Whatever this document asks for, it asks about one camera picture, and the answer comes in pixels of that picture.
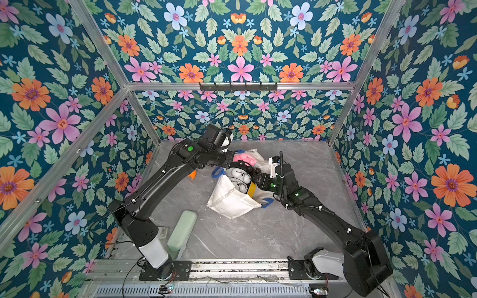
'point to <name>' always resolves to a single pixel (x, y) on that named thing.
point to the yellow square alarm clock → (251, 189)
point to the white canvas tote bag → (227, 200)
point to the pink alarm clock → (241, 157)
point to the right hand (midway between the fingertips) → (260, 174)
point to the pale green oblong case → (181, 233)
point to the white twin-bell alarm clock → (234, 172)
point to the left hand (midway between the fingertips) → (234, 157)
